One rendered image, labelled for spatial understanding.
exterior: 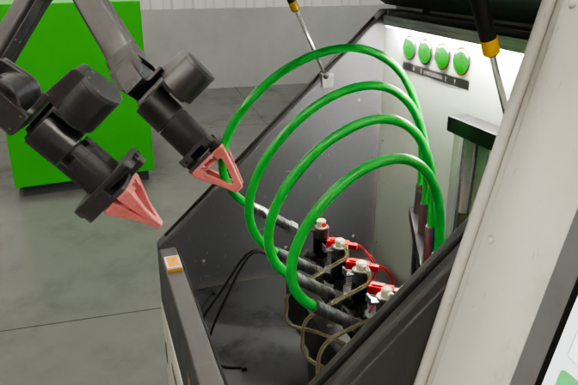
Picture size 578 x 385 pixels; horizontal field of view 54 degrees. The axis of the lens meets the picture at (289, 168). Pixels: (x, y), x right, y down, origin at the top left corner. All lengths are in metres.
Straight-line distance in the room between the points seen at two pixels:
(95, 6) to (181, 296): 0.56
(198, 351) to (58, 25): 3.30
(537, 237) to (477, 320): 0.12
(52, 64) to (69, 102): 3.37
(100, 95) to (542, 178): 0.50
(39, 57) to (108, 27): 3.04
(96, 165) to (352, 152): 0.74
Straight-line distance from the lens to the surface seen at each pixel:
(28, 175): 4.30
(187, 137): 0.91
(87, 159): 0.77
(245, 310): 1.29
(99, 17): 1.11
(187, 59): 0.91
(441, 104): 1.15
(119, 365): 2.55
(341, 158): 1.35
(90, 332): 2.77
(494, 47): 0.68
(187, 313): 1.08
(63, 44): 4.10
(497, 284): 0.65
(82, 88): 0.74
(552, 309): 0.60
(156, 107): 0.91
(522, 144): 0.64
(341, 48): 0.94
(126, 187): 0.76
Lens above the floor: 1.55
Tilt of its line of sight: 20 degrees down
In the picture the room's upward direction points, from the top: straight up
